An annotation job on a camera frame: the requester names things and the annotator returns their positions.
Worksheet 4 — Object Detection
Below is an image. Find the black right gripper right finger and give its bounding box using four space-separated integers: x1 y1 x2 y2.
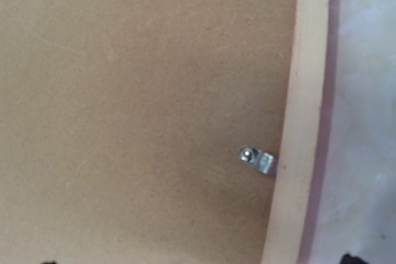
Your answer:
340 253 364 264

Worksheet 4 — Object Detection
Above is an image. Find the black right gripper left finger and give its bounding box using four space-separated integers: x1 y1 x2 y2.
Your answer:
41 260 58 264

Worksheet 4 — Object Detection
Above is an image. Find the brown backing board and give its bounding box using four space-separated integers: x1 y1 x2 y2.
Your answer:
1 0 295 263

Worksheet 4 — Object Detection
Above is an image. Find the pink wooden picture frame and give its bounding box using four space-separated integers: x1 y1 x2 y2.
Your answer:
261 0 330 263

